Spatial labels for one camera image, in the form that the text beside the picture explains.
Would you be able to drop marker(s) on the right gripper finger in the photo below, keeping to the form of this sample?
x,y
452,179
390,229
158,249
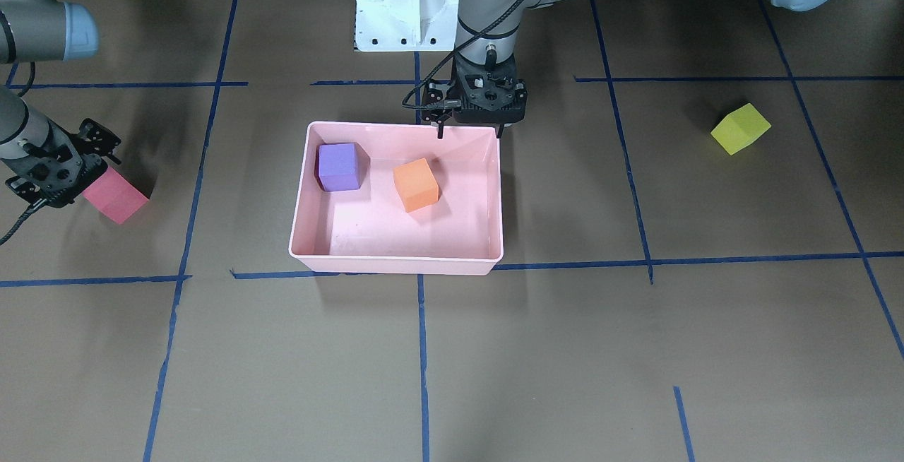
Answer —
x,y
95,138

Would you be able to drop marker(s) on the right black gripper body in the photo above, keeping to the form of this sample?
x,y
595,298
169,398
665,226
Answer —
x,y
44,159

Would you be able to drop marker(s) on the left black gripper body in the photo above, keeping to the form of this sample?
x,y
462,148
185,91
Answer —
x,y
439,115

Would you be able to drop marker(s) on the orange foam block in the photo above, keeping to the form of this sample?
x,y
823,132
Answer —
x,y
416,185

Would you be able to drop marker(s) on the red foam block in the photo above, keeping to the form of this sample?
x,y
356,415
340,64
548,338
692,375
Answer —
x,y
115,197

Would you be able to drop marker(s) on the purple foam block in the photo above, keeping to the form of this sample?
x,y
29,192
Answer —
x,y
341,166

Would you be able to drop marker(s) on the yellow-green foam block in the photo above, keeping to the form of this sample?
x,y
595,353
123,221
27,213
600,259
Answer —
x,y
740,128

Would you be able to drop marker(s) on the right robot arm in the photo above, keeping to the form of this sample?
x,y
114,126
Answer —
x,y
34,31

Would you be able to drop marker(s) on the pink plastic bin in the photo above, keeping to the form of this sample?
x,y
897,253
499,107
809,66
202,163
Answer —
x,y
368,230

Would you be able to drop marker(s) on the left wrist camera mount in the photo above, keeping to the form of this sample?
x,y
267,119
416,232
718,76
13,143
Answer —
x,y
434,100

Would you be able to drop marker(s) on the white mounting post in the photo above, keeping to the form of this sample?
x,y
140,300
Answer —
x,y
405,25

